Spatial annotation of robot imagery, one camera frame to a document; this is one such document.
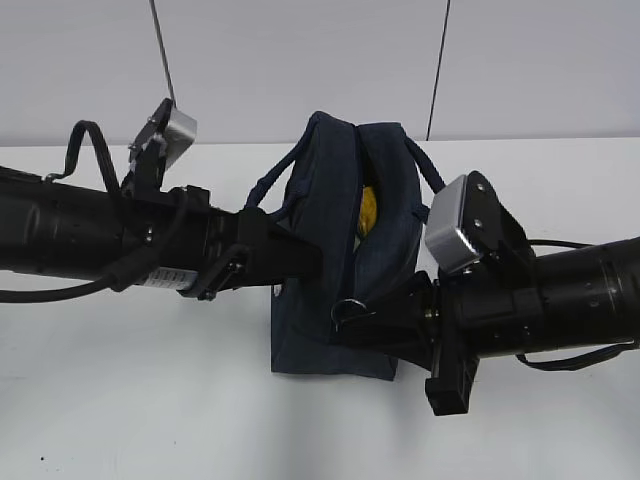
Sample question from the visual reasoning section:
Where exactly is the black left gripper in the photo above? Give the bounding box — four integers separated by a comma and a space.
149, 186, 323, 300

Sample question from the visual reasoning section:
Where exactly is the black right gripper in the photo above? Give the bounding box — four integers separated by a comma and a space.
339, 271, 479, 416

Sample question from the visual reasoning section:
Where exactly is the silver zipper pull ring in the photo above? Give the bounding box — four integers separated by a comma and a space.
330, 297, 376, 331

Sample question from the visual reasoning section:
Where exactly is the yellow pumpkin squash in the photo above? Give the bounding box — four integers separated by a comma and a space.
357, 186, 378, 238

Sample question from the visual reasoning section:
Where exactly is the dark blue fabric lunch bag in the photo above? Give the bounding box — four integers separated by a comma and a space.
247, 111, 444, 381

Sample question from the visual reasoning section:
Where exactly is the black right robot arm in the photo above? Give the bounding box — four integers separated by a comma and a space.
331, 239, 639, 416

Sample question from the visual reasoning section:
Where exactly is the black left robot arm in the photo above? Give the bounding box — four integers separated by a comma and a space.
1, 168, 322, 300

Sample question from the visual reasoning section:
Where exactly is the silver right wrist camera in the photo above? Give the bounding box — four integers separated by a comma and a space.
424, 171, 535, 282

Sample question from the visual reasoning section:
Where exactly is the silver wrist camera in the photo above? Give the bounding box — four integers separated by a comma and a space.
424, 171, 535, 282
123, 98, 197, 190

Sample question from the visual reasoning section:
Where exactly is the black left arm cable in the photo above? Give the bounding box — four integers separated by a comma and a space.
0, 119, 191, 305

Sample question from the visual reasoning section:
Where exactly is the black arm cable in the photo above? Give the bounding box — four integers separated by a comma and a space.
0, 119, 191, 305
514, 239, 640, 372

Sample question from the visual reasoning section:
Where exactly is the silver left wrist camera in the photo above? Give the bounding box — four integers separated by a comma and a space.
123, 98, 197, 190

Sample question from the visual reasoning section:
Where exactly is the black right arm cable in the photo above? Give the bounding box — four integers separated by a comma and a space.
514, 239, 640, 372

